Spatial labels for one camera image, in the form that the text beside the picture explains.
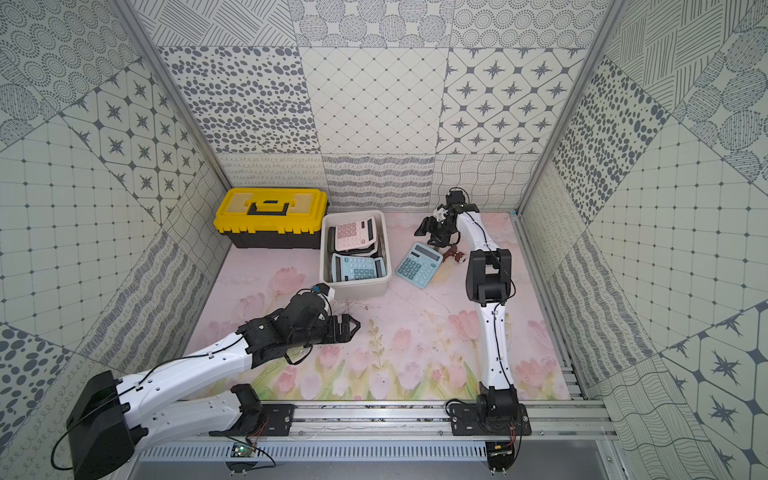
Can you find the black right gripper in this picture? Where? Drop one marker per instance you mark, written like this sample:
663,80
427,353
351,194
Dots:
434,227

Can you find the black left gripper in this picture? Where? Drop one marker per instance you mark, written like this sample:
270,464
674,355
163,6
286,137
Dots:
335,327

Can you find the teal calculator face up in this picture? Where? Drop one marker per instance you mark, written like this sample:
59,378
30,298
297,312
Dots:
419,265

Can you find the light blue calculator back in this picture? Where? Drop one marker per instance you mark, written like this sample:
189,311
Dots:
353,268

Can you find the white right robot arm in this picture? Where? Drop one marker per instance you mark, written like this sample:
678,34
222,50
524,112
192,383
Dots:
489,286

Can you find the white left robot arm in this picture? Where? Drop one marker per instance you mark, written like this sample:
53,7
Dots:
114,419

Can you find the white plastic storage box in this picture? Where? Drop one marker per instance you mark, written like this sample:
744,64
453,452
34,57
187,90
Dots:
355,290

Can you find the yellow and black toolbox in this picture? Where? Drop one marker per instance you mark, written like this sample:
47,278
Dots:
272,218

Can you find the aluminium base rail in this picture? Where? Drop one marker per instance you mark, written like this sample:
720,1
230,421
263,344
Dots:
380,431

